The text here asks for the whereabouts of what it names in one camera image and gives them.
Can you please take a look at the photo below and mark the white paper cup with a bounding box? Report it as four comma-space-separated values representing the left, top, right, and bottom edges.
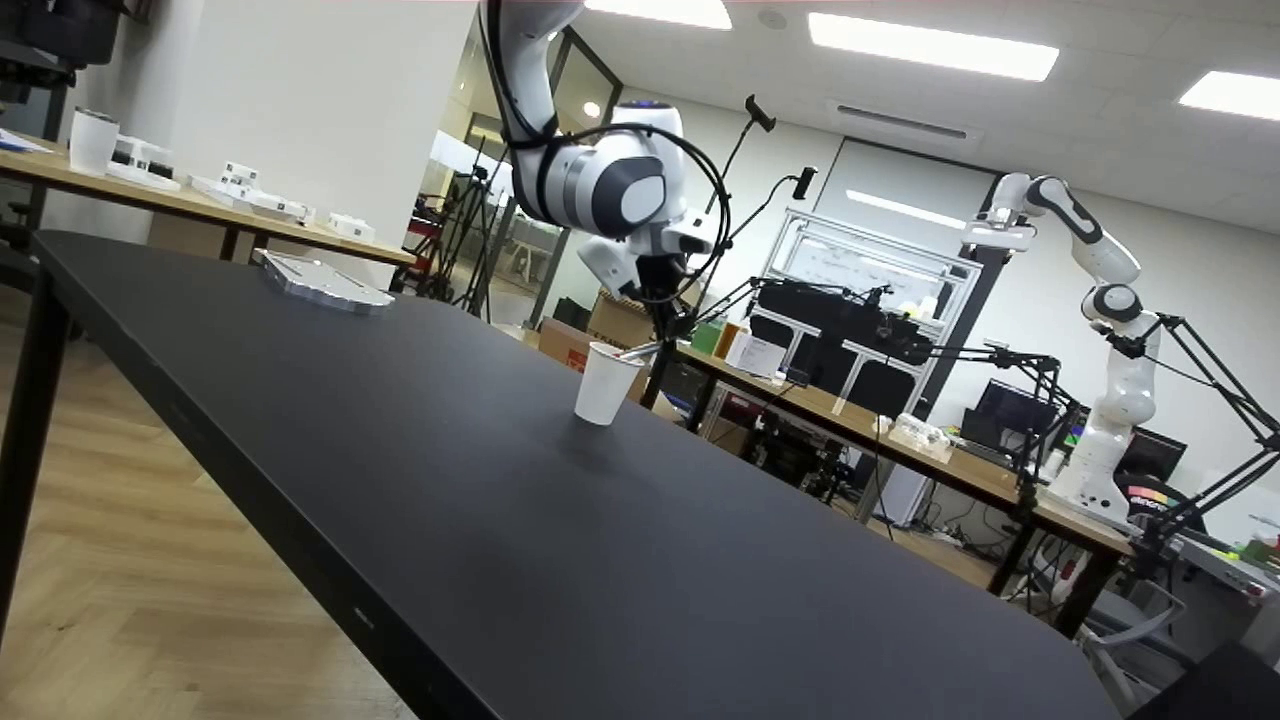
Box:
574, 340, 645, 426

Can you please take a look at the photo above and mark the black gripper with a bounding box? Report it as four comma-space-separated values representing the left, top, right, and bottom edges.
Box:
635, 251, 688, 344

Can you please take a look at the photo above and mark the wooden side desk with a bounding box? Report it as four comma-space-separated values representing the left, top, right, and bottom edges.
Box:
0, 144, 413, 266

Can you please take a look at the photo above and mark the black microphone stand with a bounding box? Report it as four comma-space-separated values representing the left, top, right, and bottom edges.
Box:
692, 93, 780, 271

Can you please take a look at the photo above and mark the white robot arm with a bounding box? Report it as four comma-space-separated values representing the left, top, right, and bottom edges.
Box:
486, 0, 731, 340

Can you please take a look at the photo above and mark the wooden desk with black legs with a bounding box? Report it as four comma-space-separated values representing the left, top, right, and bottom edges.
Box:
645, 344, 1134, 635

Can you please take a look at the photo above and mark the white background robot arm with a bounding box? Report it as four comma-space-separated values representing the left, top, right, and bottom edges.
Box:
969, 173, 1162, 523

